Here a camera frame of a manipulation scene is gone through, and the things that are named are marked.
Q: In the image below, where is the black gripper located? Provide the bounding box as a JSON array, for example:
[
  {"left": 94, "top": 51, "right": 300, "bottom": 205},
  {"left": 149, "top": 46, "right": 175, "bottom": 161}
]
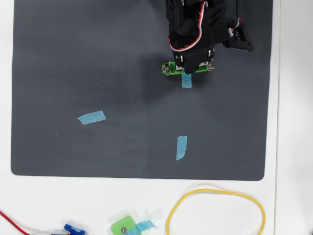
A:
[{"left": 168, "top": 31, "right": 216, "bottom": 75}]

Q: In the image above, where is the green battery holder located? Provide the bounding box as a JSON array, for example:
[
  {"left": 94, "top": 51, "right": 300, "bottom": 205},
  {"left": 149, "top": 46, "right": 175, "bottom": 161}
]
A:
[{"left": 161, "top": 58, "right": 215, "bottom": 77}]

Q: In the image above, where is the long blue tape strip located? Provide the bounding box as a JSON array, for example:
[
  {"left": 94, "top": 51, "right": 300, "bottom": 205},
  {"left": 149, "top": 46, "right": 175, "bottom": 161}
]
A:
[{"left": 181, "top": 72, "right": 193, "bottom": 89}]

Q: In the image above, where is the short blue tape strip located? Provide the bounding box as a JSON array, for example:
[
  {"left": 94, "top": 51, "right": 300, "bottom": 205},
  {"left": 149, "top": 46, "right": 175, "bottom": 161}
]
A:
[{"left": 176, "top": 136, "right": 188, "bottom": 161}]

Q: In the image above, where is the dark grey mat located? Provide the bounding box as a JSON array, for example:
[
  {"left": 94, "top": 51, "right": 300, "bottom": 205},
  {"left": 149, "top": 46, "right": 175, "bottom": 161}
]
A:
[{"left": 10, "top": 0, "right": 273, "bottom": 182}]

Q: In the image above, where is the slanted blue tape strip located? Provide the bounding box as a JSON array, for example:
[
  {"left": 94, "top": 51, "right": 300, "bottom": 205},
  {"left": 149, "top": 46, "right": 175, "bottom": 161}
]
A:
[{"left": 77, "top": 110, "right": 107, "bottom": 125}]

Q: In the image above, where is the yellow rubber band loop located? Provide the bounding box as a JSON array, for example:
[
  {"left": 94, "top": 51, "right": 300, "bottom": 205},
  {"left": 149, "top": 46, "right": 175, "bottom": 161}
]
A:
[{"left": 165, "top": 188, "right": 267, "bottom": 235}]

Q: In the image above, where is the blue tape on block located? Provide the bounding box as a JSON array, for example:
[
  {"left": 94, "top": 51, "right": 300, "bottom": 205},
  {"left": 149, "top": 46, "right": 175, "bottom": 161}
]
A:
[{"left": 127, "top": 220, "right": 157, "bottom": 235}]

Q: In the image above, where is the green printed block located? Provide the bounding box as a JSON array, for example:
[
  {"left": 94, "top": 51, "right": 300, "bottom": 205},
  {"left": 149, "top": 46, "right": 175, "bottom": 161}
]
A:
[{"left": 111, "top": 215, "right": 137, "bottom": 235}]

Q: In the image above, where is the blue connector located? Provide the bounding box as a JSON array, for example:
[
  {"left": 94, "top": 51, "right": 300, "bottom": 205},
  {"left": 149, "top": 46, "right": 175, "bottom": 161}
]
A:
[{"left": 64, "top": 223, "right": 86, "bottom": 235}]

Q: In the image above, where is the multicolour camera cable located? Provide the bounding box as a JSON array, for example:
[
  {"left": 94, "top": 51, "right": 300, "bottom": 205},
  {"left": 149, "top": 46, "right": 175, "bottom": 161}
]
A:
[{"left": 228, "top": 0, "right": 244, "bottom": 35}]

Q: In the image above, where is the red wire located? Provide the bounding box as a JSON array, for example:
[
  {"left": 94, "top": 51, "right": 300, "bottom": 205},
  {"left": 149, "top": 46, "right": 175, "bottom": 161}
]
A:
[{"left": 0, "top": 209, "right": 31, "bottom": 235}]

